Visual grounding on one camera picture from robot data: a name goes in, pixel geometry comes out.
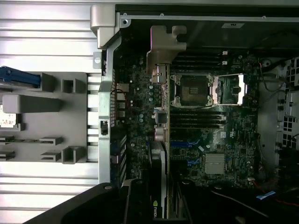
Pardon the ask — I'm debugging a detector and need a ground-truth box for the silver chipset heatsink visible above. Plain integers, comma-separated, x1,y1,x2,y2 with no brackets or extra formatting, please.
205,153,226,175

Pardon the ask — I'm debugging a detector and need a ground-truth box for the blue wire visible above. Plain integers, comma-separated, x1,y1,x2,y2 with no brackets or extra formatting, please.
256,190,277,200

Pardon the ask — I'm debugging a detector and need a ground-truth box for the green motherboard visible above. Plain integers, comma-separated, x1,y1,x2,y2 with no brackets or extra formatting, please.
115,50,261,187

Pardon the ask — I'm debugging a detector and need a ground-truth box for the blue disk caddy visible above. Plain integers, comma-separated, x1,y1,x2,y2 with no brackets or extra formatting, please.
0,66,40,89

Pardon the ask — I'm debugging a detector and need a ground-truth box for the grey parts rack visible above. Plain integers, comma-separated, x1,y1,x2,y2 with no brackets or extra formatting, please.
0,66,88,164

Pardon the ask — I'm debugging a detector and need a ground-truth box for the CPU socket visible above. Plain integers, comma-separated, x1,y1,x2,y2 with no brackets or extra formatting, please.
170,73,214,108

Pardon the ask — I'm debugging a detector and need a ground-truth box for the grey metal disk bay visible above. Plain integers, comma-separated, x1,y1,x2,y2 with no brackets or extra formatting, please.
258,57,299,164

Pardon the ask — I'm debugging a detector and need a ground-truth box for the green RAM stick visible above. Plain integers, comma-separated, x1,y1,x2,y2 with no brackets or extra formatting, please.
0,137,42,144

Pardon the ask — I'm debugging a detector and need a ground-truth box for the black and silver PC case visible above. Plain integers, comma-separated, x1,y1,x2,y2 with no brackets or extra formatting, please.
90,3,299,212

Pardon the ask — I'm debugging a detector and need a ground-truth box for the black RAM slot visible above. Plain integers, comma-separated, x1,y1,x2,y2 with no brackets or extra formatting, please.
170,113,226,120
170,122,226,129
174,55,222,61
174,60,228,66
177,50,228,56
170,109,222,116
170,118,222,124
171,65,221,72

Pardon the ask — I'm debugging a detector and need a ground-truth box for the silver socket cover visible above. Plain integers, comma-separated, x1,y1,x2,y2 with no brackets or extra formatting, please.
211,72,248,105

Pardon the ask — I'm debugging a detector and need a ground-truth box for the silver CPU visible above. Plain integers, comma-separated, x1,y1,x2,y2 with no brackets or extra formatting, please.
0,105,18,128

